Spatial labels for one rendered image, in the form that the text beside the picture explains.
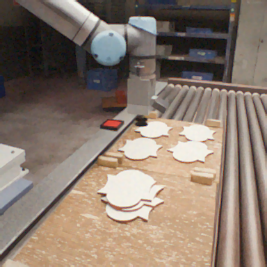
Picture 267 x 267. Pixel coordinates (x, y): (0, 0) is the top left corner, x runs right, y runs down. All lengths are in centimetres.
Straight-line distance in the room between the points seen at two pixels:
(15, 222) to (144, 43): 55
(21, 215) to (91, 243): 21
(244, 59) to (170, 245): 489
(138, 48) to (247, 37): 458
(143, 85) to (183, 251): 44
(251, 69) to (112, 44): 482
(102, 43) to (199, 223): 43
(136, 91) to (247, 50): 459
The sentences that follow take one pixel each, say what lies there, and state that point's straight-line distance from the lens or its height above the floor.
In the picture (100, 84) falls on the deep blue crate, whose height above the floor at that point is 13.
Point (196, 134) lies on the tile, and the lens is 97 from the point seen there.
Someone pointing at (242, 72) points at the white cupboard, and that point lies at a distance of 531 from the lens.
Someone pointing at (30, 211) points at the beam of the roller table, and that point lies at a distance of 68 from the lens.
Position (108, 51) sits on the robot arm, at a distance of 57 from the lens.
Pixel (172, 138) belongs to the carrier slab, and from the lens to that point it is 94.
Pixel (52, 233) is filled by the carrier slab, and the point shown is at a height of 94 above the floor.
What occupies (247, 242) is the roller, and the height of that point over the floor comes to 91.
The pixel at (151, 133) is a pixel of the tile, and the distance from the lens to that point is 95.
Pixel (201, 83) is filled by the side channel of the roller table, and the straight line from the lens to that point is 176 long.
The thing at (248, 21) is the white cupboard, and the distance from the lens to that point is 523.
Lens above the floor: 134
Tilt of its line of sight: 24 degrees down
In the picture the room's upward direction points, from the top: straight up
